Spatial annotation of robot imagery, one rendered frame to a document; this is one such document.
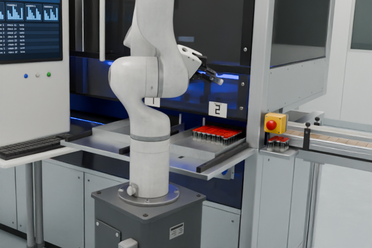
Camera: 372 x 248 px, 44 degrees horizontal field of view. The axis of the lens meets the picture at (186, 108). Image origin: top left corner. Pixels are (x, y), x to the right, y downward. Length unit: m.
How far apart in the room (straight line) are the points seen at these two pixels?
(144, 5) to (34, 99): 1.14
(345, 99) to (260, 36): 4.74
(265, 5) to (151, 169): 0.83
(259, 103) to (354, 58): 4.64
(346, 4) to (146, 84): 5.33
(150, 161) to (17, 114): 1.00
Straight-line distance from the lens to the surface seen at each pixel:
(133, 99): 1.32
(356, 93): 6.50
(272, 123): 1.84
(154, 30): 1.26
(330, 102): 6.59
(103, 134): 2.01
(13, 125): 2.23
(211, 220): 2.13
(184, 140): 1.99
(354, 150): 1.92
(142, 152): 1.36
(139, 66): 1.31
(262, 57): 1.86
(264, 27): 1.85
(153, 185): 1.39
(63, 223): 2.75
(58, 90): 2.33
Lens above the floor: 1.41
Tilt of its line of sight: 11 degrees down
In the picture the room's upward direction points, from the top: 2 degrees clockwise
